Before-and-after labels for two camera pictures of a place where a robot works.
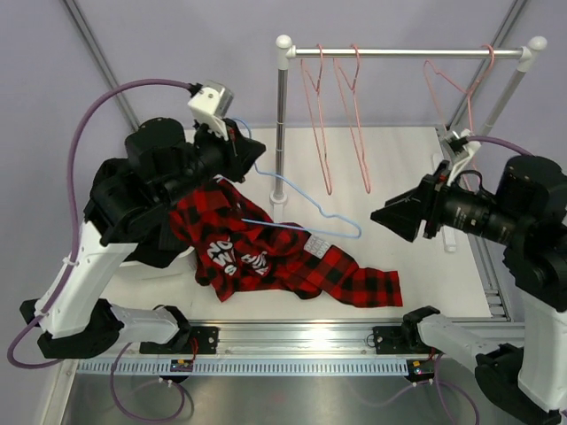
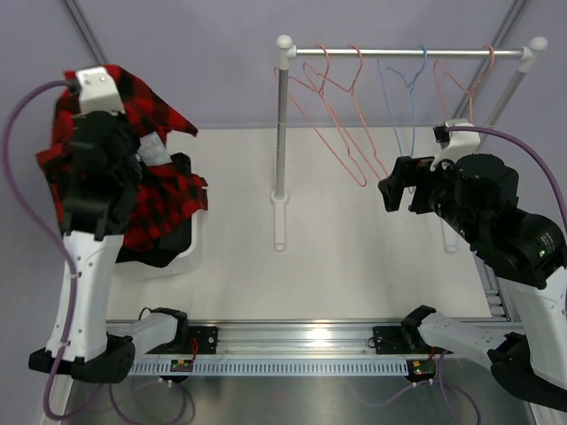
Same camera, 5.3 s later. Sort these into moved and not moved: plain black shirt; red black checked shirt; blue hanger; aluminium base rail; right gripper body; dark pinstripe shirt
Moved: right gripper body; blue hanger; red black checked shirt
Not moved: plain black shirt; dark pinstripe shirt; aluminium base rail
